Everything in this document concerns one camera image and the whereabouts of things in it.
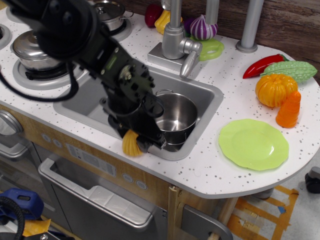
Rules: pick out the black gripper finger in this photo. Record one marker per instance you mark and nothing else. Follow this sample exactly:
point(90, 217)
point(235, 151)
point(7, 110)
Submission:
point(143, 143)
point(117, 126)

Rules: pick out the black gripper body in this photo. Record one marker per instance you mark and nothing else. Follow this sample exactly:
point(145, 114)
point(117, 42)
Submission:
point(132, 104)

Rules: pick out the yellow toy corn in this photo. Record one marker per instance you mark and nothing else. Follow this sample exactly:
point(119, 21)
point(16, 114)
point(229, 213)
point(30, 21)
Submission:
point(129, 144)

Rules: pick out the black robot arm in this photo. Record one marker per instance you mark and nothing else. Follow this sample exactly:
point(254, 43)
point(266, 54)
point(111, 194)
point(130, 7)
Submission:
point(70, 31)

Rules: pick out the grey toy sink basin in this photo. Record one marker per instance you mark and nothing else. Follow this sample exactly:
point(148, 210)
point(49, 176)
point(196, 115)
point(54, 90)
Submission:
point(85, 107)

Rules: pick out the steel pot in sink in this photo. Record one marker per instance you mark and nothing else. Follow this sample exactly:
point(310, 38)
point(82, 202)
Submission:
point(179, 118)

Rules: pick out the small lidded steel pot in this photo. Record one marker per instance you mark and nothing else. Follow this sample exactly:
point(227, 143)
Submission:
point(112, 13)

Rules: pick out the silver toy faucet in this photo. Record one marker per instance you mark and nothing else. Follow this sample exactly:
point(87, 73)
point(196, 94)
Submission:
point(176, 51)

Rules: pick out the silver dishwasher door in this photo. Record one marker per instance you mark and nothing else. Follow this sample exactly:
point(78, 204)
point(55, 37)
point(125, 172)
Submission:
point(97, 209)

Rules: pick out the light green toy slice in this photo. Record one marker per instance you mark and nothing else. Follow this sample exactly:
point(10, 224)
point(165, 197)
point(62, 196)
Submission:
point(211, 49)

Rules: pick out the yellow toy bell pepper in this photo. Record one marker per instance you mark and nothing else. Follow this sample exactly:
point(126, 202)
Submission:
point(162, 21)

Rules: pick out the dark red toy vegetable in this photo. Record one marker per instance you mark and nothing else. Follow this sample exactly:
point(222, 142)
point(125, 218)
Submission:
point(152, 13)

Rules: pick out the purple white toy onion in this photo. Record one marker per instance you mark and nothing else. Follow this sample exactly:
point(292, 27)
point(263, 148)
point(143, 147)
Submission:
point(201, 30)

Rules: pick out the silver oven door left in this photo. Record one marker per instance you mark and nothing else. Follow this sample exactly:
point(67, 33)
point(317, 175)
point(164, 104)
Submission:
point(18, 158)

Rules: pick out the light green plastic plate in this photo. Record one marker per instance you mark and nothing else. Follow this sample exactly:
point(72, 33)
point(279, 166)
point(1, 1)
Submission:
point(253, 144)

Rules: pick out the blue clamp tool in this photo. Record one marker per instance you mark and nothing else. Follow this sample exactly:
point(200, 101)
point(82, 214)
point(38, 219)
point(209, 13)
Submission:
point(29, 202)

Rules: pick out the lidded steel saucepan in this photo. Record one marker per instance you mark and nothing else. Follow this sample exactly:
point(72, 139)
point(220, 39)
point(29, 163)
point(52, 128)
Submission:
point(30, 55)

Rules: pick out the red toy chili pepper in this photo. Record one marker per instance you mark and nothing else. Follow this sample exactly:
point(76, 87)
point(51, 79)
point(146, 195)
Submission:
point(259, 66)

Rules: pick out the grey support pole right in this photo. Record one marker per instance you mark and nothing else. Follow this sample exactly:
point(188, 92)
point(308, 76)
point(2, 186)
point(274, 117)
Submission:
point(248, 44)

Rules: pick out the grey support pole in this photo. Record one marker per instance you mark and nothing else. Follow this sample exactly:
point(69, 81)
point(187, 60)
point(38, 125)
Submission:
point(212, 11)
point(248, 44)

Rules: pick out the grey support pole middle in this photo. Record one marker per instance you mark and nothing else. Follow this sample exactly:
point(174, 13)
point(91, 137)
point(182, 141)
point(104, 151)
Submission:
point(212, 11)

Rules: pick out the orange toy pumpkin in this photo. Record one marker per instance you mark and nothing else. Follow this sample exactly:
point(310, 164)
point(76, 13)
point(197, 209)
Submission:
point(272, 90)

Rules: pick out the orange toy carrot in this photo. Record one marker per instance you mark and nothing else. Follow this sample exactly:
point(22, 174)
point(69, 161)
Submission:
point(289, 111)

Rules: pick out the green toy bitter gourd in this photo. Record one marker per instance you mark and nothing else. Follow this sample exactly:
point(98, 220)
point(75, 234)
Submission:
point(300, 71)

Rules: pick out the black caster wheel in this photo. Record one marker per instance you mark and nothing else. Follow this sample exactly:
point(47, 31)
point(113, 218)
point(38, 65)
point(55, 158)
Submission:
point(312, 180)

